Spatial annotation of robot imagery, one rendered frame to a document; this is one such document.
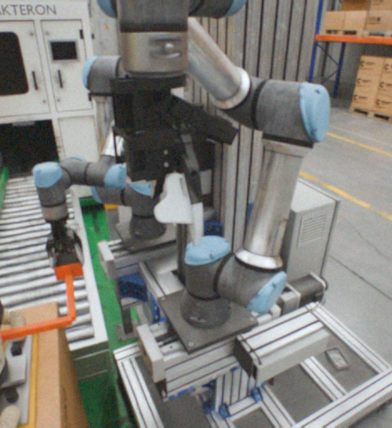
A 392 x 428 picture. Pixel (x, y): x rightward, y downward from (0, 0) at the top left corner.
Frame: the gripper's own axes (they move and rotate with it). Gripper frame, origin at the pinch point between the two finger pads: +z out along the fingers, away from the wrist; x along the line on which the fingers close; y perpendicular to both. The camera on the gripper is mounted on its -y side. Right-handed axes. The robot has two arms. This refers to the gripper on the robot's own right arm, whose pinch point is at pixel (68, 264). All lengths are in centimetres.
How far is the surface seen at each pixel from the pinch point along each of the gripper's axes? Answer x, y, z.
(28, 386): -13.4, 34.5, 10.6
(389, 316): 194, -15, 108
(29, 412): -12.8, 41.5, 11.1
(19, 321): -15.4, 15.3, 5.6
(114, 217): 22, -63, 20
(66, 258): -0.2, -0.1, -2.4
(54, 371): -7.3, 29.9, 13.2
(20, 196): -41, -189, 55
